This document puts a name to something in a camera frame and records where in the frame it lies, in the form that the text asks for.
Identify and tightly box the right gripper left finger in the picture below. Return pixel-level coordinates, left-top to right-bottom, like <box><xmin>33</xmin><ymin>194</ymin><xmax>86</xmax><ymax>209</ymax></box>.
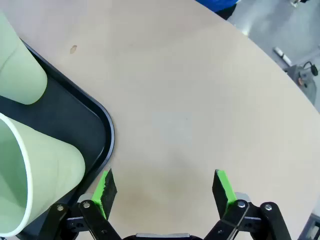
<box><xmin>37</xmin><ymin>167</ymin><xmax>123</xmax><ymax>240</ymax></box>

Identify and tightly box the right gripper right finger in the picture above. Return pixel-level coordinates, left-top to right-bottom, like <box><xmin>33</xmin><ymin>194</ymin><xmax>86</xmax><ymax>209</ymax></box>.
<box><xmin>203</xmin><ymin>168</ymin><xmax>293</xmax><ymax>240</ymax></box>

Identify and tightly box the pale green tall cup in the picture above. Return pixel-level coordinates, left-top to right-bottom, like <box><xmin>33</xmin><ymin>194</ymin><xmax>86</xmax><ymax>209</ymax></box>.
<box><xmin>0</xmin><ymin>112</ymin><xmax>86</xmax><ymax>238</ymax></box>
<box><xmin>0</xmin><ymin>9</ymin><xmax>49</xmax><ymax>106</ymax></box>

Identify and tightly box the black plastic tray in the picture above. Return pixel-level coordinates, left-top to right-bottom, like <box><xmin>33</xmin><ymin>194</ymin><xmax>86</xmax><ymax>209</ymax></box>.
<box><xmin>0</xmin><ymin>37</ymin><xmax>116</xmax><ymax>240</ymax></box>

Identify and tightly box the grey equipment stand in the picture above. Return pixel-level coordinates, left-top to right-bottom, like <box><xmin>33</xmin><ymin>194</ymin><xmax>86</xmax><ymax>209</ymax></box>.
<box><xmin>286</xmin><ymin>61</ymin><xmax>320</xmax><ymax>107</ymax></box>

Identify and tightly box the white metal floor bar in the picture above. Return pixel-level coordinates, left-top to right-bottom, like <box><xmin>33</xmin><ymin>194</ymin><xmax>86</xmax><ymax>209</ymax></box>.
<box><xmin>272</xmin><ymin>46</ymin><xmax>291</xmax><ymax>65</ymax></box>

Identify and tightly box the person in blue shirt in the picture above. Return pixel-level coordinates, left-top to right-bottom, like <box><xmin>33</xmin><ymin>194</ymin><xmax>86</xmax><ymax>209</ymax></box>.
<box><xmin>194</xmin><ymin>0</ymin><xmax>238</xmax><ymax>21</ymax></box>

